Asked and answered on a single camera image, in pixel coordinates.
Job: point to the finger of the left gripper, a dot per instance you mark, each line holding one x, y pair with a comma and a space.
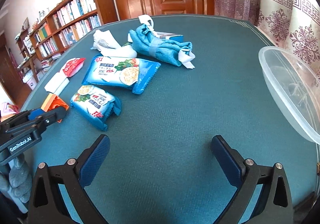
49, 117

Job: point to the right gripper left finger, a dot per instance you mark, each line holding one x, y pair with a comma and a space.
46, 202

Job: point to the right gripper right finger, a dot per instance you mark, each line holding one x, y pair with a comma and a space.
274, 204

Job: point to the orange yellow toy brick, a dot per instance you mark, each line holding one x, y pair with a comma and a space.
52, 101

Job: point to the white sponge block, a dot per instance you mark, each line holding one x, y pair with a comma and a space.
57, 83

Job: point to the small blue cracker pack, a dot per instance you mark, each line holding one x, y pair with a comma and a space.
96, 105

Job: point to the red balloon glue packet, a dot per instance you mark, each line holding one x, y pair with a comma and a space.
72, 66

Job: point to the white printed plastic bag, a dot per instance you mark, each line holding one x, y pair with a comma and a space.
105, 43

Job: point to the large blue cracker pack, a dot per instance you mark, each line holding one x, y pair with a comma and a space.
130, 73

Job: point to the blue cloth with ribbon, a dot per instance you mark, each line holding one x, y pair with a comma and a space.
146, 41

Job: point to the white blue medicine box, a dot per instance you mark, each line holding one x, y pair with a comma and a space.
170, 36

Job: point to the grey gloved left hand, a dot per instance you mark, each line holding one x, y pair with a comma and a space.
19, 179

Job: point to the small side shelf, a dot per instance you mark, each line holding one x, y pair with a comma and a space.
25, 46

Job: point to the clear plastic bowl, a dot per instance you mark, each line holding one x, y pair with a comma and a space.
295, 89

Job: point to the wooden bookshelf with books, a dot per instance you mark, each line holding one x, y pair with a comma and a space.
68, 22

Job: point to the purple patterned curtain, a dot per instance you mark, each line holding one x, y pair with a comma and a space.
290, 24

